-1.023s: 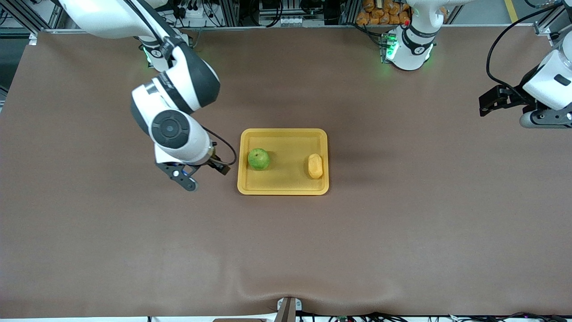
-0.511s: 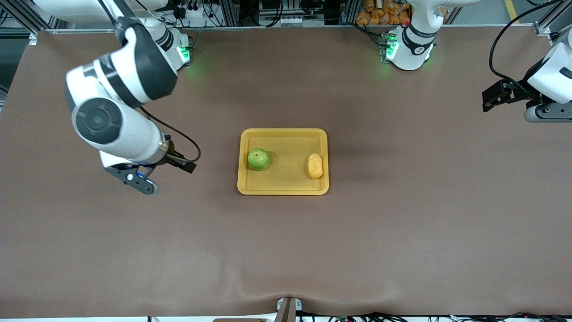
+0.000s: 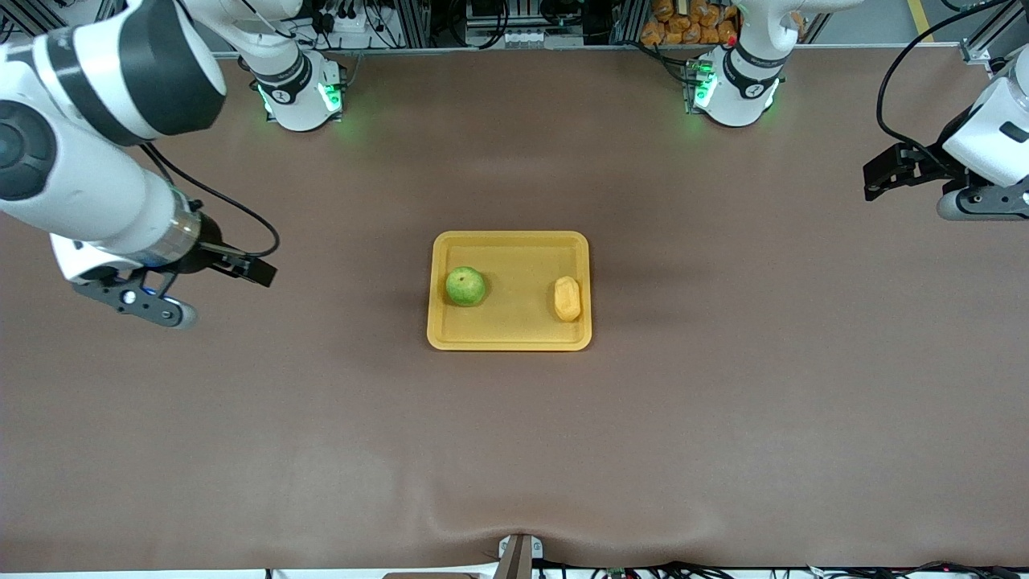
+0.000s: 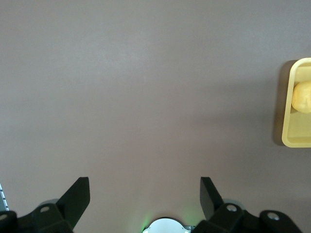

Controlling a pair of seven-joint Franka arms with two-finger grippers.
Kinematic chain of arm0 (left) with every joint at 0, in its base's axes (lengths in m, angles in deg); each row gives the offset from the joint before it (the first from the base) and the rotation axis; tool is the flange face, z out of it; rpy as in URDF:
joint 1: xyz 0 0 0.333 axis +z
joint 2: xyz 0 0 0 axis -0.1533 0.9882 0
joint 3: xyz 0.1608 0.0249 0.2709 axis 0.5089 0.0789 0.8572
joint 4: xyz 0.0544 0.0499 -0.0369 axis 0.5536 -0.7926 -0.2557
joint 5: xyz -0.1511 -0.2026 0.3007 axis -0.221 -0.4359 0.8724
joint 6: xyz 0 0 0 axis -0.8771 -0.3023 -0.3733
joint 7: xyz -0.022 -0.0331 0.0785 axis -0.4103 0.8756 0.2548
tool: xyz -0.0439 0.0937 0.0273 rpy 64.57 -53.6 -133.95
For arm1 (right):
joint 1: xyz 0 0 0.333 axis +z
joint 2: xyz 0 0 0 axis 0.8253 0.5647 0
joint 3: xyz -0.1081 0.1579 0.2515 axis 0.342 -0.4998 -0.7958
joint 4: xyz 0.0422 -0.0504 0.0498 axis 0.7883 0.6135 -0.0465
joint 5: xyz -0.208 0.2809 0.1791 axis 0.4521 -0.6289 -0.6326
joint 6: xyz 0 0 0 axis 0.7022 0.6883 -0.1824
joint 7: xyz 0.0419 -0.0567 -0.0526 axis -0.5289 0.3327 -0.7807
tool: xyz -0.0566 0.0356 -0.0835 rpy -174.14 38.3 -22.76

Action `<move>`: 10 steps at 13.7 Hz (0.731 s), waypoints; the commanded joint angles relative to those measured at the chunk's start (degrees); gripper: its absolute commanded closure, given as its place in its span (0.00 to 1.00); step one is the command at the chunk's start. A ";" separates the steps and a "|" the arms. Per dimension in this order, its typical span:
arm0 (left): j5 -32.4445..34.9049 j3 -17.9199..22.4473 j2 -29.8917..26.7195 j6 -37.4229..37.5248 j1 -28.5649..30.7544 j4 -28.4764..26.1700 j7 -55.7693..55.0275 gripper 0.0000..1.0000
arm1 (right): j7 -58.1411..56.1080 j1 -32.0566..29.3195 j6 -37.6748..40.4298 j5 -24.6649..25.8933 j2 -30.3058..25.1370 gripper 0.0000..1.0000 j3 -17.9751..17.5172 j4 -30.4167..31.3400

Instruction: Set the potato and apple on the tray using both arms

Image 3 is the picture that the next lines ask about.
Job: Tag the silver table edge rail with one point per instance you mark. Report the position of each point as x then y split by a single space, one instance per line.
522 50

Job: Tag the brown table mat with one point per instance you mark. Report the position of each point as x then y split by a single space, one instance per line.
514 442

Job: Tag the white power strip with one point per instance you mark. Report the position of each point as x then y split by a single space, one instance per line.
354 36

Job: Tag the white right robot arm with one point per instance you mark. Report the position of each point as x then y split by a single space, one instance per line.
80 185

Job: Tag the green apple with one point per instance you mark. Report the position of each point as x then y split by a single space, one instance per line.
465 287

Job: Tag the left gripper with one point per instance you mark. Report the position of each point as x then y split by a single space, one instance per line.
935 158

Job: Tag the yellow potato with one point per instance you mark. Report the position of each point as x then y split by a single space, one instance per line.
567 299

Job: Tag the metal clamp bracket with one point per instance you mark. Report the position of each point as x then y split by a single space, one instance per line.
518 559

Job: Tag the aluminium frame post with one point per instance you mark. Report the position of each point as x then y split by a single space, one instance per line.
410 24
627 20

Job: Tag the aluminium profile with corner bracket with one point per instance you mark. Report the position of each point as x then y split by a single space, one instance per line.
977 50

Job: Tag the orange packets pile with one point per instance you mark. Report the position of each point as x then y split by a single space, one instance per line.
675 32

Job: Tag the yellow plastic tray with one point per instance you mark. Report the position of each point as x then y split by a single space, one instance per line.
514 330

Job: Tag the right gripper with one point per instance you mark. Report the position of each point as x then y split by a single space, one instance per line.
207 251

